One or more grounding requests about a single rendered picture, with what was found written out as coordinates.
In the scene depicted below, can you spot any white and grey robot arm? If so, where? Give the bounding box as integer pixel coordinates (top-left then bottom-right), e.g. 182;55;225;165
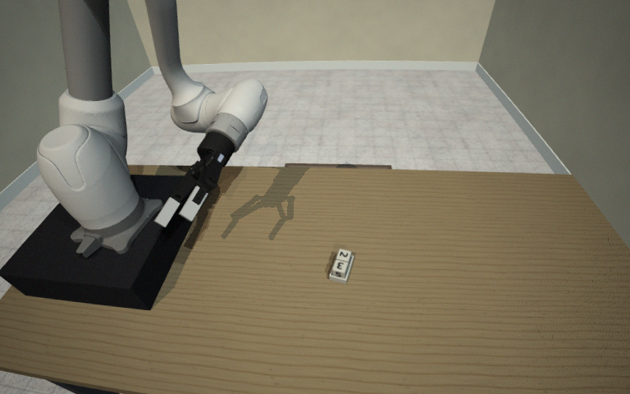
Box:
37;0;268;258

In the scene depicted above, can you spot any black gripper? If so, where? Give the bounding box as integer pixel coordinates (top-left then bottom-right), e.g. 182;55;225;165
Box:
154;131;235;227

